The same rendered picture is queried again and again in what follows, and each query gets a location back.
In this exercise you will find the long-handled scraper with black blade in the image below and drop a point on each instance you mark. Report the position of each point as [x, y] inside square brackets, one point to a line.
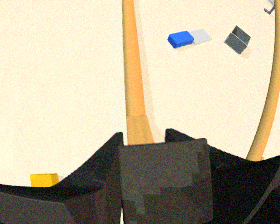
[160, 183]

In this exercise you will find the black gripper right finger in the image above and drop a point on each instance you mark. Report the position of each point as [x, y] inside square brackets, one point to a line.
[239, 186]

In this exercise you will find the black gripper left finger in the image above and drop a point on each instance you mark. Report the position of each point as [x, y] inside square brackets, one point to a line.
[89, 195]

